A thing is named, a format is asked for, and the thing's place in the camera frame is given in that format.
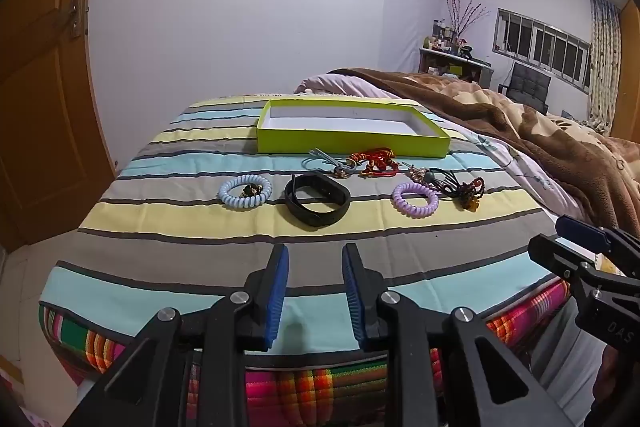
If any black chair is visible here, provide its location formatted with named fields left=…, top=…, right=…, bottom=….
left=497, top=61, right=553, bottom=116

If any striped bedsheet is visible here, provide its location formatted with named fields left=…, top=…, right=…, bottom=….
left=39, top=93, right=572, bottom=369

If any black hair tie with bead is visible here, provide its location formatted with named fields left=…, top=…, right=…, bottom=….
left=424, top=168, right=465, bottom=200

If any brown fleece blanket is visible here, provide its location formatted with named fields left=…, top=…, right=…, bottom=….
left=327, top=68, right=640, bottom=258

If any purple spiral hair tie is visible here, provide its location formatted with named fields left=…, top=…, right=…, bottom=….
left=391, top=182, right=441, bottom=215

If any group of bottles and jars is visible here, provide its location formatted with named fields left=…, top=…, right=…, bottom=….
left=422, top=19, right=477, bottom=58

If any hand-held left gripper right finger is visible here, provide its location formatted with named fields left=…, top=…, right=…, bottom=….
left=341, top=243, right=576, bottom=427

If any brown bead bracelet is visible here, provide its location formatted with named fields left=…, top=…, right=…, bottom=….
left=452, top=177, right=487, bottom=212

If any lime green cardboard box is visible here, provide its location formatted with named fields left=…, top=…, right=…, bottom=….
left=256, top=99, right=452, bottom=158

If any metal door hinge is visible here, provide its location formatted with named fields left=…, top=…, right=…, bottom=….
left=67, top=0, right=87, bottom=39

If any barred window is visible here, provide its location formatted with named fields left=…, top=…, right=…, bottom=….
left=492, top=8, right=592, bottom=96

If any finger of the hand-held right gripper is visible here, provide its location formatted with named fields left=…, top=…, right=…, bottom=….
left=527, top=233, right=601, bottom=294
left=555, top=214, right=640, bottom=279

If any white desk shelf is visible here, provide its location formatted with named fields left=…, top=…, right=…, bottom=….
left=419, top=46, right=496, bottom=90

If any black rubber wristband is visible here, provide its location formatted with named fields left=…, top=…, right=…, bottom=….
left=284, top=173, right=352, bottom=228

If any light blue spiral hair tie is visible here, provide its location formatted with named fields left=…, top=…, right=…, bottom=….
left=218, top=175, right=274, bottom=211

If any vase of dry branches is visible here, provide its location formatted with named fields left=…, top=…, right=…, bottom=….
left=445, top=0, right=489, bottom=54

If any gold rhinestone hair clip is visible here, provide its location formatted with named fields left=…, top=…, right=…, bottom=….
left=402, top=163, right=432, bottom=184

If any blue-grey hair tie with ring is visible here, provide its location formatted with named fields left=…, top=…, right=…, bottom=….
left=301, top=147, right=362, bottom=180

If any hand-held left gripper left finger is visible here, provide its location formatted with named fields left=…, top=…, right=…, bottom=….
left=65, top=243, right=291, bottom=427

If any wooden door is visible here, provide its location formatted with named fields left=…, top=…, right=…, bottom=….
left=0, top=0, right=122, bottom=254

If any patterned curtain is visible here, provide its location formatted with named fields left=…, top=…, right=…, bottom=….
left=585, top=0, right=624, bottom=138

